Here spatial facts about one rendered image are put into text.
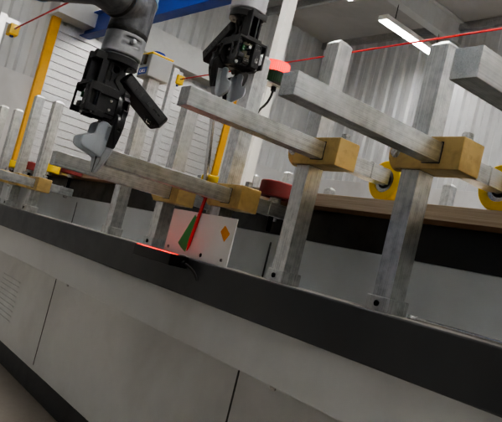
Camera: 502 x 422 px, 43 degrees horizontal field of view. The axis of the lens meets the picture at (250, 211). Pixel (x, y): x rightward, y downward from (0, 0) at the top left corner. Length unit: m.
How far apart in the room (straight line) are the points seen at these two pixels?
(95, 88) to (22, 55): 8.24
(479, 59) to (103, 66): 0.75
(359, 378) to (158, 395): 0.93
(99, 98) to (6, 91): 8.13
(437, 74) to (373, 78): 10.35
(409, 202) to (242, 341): 0.45
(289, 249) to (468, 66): 0.63
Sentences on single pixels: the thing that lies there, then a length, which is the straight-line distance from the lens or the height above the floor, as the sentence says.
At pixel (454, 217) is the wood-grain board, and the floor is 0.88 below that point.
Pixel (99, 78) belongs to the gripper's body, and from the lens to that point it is 1.19.
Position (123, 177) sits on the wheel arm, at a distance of 1.48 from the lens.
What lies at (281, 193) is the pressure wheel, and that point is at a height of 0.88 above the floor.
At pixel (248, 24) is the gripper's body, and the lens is 1.34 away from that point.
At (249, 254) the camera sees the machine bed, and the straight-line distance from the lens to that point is 1.60.
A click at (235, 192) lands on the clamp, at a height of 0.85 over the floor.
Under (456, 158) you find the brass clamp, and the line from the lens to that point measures 0.95.
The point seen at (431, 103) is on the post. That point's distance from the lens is 1.03.
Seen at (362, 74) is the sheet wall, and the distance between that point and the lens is 11.64.
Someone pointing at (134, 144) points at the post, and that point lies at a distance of 1.82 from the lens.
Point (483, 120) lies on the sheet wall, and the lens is 9.82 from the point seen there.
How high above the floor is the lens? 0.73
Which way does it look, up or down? 4 degrees up
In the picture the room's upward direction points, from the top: 14 degrees clockwise
